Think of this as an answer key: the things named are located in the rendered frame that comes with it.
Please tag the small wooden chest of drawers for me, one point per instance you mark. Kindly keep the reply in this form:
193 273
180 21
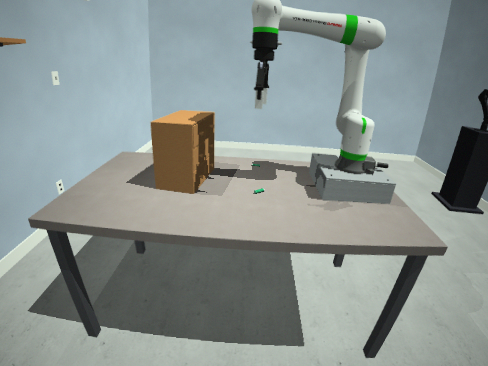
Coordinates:
172 146

